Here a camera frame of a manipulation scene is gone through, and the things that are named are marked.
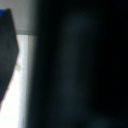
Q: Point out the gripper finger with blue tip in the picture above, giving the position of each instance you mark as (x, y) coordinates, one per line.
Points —
(7, 56)

